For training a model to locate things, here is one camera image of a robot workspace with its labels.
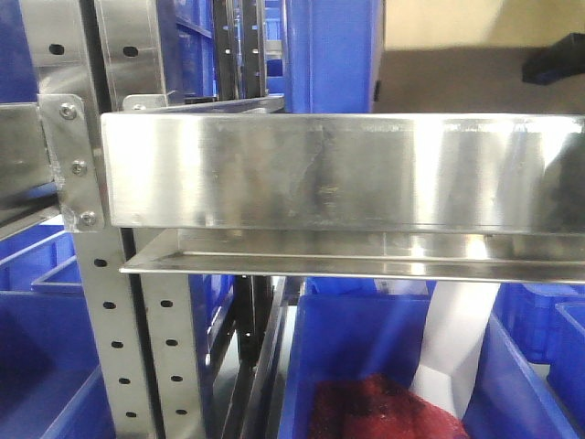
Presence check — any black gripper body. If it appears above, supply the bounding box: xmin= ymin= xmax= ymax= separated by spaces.
xmin=522 ymin=33 xmax=584 ymax=85

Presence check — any tall brown cardboard box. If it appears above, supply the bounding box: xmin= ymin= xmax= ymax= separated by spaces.
xmin=375 ymin=1 xmax=584 ymax=114

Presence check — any stainless steel shelf front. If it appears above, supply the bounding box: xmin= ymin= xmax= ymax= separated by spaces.
xmin=101 ymin=112 xmax=584 ymax=284

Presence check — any perforated steel shelf upright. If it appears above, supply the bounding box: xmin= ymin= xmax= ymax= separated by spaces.
xmin=20 ymin=1 xmax=206 ymax=438

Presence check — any blue bin upper centre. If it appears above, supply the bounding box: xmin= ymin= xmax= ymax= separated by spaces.
xmin=282 ymin=1 xmax=384 ymax=113

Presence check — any blue bin lower right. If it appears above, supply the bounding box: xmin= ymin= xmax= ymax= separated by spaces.
xmin=495 ymin=284 xmax=584 ymax=423

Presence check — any blue bin with red mesh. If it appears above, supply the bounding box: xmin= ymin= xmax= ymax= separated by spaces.
xmin=279 ymin=295 xmax=578 ymax=438

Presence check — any red mesh bag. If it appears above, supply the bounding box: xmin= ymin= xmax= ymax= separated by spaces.
xmin=307 ymin=374 xmax=469 ymax=438

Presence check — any blue bin upper left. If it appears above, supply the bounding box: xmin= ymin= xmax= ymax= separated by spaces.
xmin=0 ymin=0 xmax=38 ymax=103

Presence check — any blue bin lower left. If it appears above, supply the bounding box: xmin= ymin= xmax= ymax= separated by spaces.
xmin=1 ymin=225 xmax=115 ymax=438

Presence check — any steel bolted corner bracket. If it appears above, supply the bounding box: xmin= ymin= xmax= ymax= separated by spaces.
xmin=38 ymin=93 xmax=105 ymax=233

